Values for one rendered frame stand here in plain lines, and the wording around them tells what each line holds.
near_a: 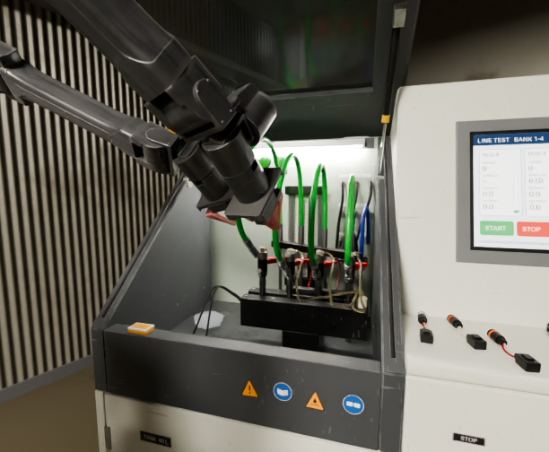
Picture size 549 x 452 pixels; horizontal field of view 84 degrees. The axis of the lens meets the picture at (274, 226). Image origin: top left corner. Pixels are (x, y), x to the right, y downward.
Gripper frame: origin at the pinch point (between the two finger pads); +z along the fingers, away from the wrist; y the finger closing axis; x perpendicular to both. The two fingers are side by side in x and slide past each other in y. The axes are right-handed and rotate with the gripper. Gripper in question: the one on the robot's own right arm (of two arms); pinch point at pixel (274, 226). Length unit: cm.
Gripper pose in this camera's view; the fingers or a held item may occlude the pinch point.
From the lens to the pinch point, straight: 54.3
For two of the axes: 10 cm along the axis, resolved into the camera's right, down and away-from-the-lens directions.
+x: -8.7, -0.5, 5.0
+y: 3.4, -7.9, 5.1
